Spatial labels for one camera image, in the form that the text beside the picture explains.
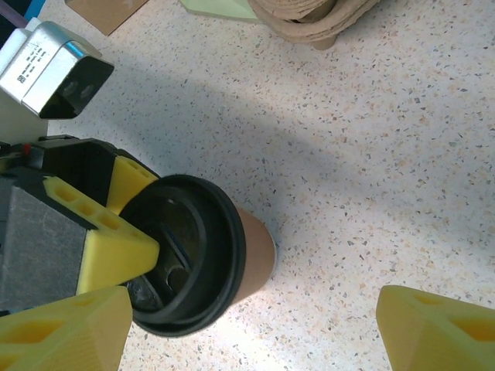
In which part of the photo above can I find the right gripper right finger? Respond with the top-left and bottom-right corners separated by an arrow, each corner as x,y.
377,284 -> 495,371

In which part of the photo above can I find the coffee cup with brown sleeve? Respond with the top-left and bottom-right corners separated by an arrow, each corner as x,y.
227,208 -> 278,306

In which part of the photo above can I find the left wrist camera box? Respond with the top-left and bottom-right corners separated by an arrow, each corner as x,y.
0,21 -> 116,143

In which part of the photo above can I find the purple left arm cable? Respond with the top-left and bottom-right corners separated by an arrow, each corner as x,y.
0,0 -> 28,29

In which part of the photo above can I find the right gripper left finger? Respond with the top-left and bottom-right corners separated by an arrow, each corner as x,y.
0,285 -> 135,371

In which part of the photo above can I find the stack of pulp cup carriers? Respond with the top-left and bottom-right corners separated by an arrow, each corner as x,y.
247,0 -> 351,52

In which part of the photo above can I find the paper gift bag with landscape print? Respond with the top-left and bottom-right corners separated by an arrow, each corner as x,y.
179,0 -> 258,21

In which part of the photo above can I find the black coffee cup lid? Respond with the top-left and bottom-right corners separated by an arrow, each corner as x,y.
119,174 -> 248,336

